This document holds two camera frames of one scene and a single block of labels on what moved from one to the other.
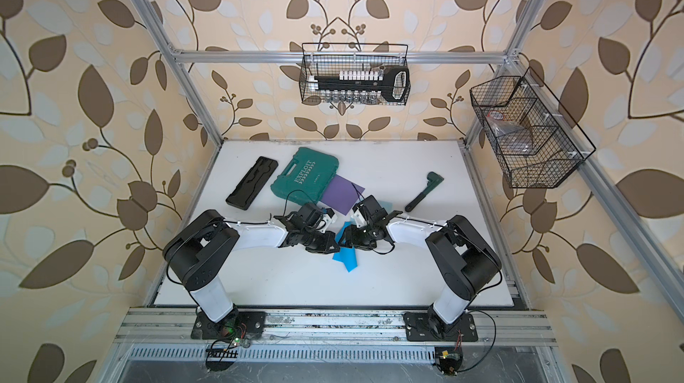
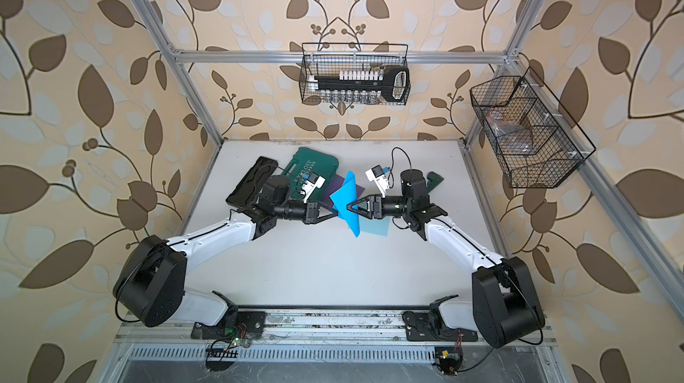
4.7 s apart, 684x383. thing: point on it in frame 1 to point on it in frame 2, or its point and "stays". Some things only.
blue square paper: (347, 256) to (344, 197)
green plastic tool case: (308, 176) stays
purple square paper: (342, 194) stays
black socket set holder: (394, 85) stays
